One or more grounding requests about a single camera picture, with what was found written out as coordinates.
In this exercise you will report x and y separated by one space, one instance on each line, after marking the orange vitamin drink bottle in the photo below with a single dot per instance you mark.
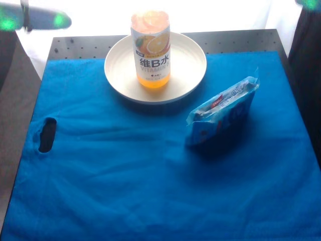
153 65

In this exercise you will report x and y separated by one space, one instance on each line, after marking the round cream plate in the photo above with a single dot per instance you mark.
180 82

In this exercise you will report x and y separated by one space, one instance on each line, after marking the black fabric backdrop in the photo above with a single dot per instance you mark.
308 75

